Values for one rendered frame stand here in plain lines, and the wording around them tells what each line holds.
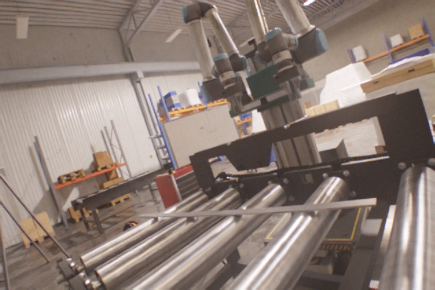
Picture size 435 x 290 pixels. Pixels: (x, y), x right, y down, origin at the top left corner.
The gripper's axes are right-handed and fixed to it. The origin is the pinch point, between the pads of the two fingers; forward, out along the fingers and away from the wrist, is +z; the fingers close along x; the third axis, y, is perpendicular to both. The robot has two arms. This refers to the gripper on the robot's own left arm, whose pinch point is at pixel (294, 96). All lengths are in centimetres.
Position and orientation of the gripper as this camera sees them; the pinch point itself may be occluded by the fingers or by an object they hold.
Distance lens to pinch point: 118.1
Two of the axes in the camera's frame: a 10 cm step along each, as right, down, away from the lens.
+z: 3.3, 9.4, 0.2
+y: -6.6, 2.5, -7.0
